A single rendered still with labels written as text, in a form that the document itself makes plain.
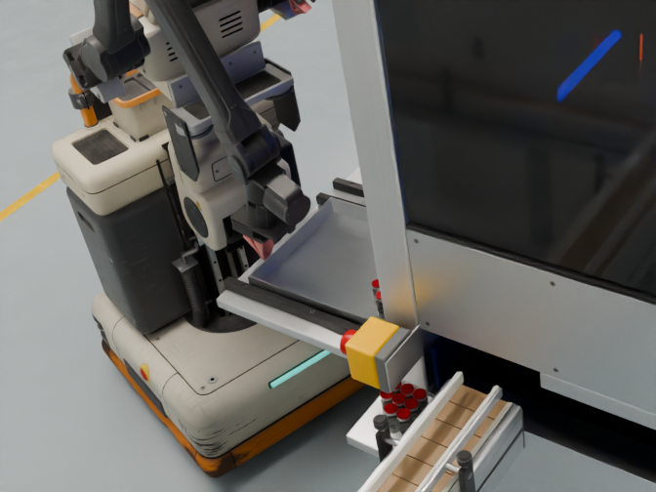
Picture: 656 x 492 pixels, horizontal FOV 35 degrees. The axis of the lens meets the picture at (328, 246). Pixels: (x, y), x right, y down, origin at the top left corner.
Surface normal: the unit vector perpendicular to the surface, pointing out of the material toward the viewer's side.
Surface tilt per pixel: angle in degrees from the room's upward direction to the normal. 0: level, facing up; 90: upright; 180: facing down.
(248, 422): 90
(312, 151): 0
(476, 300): 90
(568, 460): 90
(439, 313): 90
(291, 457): 0
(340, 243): 0
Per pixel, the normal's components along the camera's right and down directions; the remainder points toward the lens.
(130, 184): 0.57, 0.43
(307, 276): -0.16, -0.78
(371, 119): -0.59, 0.57
